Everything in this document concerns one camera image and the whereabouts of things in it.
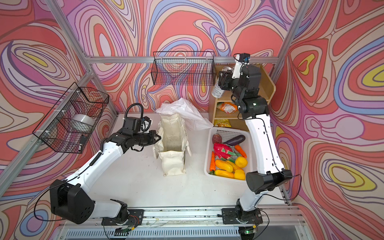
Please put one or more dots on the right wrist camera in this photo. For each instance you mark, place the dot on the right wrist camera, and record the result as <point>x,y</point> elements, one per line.
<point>242,61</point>

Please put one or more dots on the purple eggplant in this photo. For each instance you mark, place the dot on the purple eggplant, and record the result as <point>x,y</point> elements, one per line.
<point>236,140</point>

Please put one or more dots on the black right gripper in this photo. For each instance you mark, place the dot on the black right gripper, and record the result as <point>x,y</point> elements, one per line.
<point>224,79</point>

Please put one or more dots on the black wire basket left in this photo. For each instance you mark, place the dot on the black wire basket left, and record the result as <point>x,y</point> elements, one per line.
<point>55,131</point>

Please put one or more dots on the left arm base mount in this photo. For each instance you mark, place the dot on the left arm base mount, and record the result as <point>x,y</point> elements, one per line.
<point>130,218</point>

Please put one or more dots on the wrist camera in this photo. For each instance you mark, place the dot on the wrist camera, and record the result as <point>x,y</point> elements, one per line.
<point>136,125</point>
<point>242,61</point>

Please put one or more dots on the cream canvas tote bag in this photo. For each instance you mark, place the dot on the cream canvas tote bag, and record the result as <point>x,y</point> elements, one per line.
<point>173,146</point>

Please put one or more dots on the silver drink can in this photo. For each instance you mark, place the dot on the silver drink can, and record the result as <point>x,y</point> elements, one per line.
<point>217,92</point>

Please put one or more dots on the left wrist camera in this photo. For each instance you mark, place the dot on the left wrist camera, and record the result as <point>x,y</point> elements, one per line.
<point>136,125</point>

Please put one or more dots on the pink dragon fruit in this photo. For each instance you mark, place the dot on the pink dragon fruit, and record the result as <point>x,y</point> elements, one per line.
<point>224,152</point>

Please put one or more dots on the black wire basket back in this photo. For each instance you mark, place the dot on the black wire basket back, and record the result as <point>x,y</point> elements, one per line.
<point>183,68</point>

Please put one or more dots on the yellow lemon upper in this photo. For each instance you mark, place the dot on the yellow lemon upper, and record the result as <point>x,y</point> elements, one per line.
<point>241,162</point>

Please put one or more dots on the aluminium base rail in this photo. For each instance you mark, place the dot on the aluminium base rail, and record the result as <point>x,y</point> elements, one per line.
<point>273,215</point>

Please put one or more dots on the black wire basket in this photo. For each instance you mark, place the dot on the black wire basket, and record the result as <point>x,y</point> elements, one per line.
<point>183,68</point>
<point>55,131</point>

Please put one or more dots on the yellow lemon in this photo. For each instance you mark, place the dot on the yellow lemon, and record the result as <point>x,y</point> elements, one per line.
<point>239,175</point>
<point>241,162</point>

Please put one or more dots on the orange carrot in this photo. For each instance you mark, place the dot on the orange carrot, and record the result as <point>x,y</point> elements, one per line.
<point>240,152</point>
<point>212,162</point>

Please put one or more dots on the yellow lemon lower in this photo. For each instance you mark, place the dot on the yellow lemon lower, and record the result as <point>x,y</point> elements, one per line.
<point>239,175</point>

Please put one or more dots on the yellow snack packet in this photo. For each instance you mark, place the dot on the yellow snack packet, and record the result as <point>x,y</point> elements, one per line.
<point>222,123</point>

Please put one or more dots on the orange snack packet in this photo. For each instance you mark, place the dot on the orange snack packet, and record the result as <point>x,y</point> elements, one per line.
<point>227,107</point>

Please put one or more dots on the yellow squash lower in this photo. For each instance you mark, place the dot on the yellow squash lower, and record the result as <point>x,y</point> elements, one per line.
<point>224,174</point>

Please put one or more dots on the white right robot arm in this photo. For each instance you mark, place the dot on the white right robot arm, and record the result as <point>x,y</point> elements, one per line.
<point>243,83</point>

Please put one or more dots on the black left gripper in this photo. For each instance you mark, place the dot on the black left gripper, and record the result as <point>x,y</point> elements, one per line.
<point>152,139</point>

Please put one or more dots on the white plastic grocery bag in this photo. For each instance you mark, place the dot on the white plastic grocery bag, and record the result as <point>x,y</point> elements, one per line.
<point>188,112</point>

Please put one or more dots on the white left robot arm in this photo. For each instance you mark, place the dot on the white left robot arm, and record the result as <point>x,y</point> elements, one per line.
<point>70,198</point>

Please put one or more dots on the yellow squash upper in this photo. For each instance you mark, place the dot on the yellow squash upper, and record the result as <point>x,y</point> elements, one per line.
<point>223,165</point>

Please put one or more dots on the wooden shelf unit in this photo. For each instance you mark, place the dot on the wooden shelf unit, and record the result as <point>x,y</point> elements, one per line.
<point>267,91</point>

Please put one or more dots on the white plastic produce basket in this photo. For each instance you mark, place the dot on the white plastic produce basket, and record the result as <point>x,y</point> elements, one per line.
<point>228,134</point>

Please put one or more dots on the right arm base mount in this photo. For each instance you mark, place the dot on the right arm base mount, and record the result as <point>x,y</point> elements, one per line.
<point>236,215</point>

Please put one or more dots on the dark red passion fruit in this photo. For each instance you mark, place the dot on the dark red passion fruit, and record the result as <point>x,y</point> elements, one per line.
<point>217,139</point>

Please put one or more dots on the yellow squash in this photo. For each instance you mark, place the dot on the yellow squash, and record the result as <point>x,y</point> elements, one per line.
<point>224,174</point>
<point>223,165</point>

